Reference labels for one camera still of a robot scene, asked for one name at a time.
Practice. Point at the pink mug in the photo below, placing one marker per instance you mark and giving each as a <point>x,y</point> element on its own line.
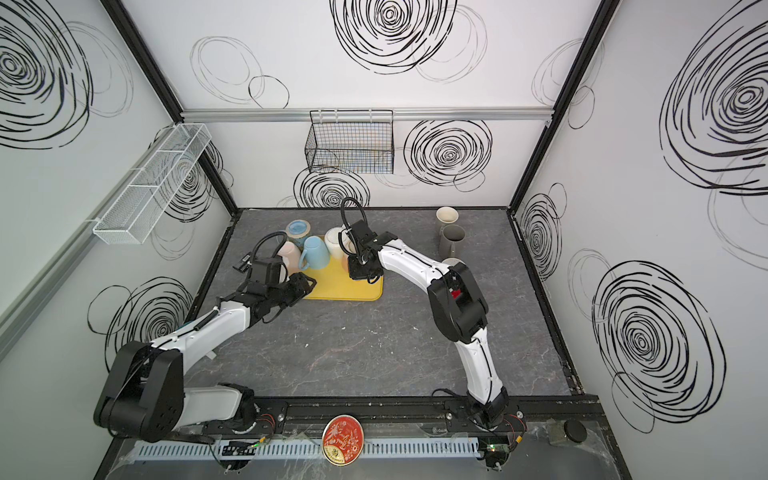
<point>290,255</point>

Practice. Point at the black wire basket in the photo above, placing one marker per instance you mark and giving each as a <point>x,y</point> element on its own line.
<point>363,147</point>

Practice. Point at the aluminium wall rail back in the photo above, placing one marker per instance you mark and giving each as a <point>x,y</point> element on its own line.
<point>241,115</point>

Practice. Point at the black corner frame post right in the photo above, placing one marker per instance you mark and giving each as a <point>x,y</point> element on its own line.
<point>577,72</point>

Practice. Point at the white wire shelf basket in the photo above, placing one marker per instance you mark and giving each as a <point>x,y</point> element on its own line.
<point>169,182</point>

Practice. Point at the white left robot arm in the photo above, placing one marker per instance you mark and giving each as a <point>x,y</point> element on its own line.
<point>145,397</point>

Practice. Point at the white ribbed mug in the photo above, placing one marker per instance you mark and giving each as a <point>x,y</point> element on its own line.
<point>338,243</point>

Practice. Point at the black snack bar wrapper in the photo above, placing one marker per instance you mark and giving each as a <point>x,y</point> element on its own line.
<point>245,259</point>

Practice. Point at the large grey-beige mug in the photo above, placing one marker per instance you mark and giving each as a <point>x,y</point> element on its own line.
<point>451,241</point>

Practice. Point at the black corner frame post left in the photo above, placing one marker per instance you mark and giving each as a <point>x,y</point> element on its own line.
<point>130,34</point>

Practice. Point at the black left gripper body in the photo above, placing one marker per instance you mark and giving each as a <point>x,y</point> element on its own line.
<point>298,285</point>

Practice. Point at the light blue mug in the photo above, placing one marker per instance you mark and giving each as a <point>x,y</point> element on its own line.
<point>315,254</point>

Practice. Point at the small grey mug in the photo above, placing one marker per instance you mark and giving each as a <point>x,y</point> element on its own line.
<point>445,216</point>

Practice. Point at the blue butterfly mug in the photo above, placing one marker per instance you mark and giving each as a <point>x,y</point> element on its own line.
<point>298,231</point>

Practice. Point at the aluminium wall rail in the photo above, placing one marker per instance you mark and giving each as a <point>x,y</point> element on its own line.
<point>241,115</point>
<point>34,298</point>

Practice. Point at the black corner frame post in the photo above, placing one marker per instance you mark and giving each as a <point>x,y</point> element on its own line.
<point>130,34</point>
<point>577,72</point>

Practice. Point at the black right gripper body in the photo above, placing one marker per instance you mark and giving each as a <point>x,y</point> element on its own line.
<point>365,267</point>

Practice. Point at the aluminium wall rail left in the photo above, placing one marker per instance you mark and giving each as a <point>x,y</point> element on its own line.
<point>34,298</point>

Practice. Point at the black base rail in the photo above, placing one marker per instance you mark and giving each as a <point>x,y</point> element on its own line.
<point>456,413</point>

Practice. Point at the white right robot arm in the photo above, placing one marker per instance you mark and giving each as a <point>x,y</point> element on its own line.
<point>458,307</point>

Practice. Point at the grey slotted cable duct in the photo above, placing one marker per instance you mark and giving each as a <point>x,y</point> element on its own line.
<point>302,449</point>

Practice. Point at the yellow plastic tray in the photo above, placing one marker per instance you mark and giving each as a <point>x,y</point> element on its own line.
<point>333,283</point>

